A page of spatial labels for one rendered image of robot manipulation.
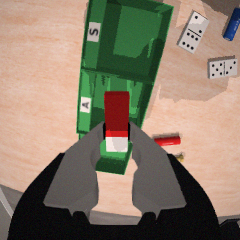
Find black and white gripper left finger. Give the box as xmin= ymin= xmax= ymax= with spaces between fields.
xmin=7 ymin=121 xmax=106 ymax=240

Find red and white eraser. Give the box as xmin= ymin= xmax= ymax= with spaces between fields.
xmin=104 ymin=91 xmax=130 ymax=152

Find blue battery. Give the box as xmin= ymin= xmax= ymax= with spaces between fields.
xmin=223 ymin=6 xmax=240 ymax=41

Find red battery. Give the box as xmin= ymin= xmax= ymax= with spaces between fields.
xmin=152 ymin=136 xmax=181 ymax=146

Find green three-compartment bin rack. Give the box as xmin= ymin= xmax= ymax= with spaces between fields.
xmin=76 ymin=0 xmax=174 ymax=175

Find white domino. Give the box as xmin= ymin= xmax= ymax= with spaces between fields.
xmin=207 ymin=58 xmax=238 ymax=79
xmin=177 ymin=11 xmax=210 ymax=54

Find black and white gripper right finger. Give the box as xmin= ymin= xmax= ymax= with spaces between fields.
xmin=128 ymin=121 xmax=221 ymax=240

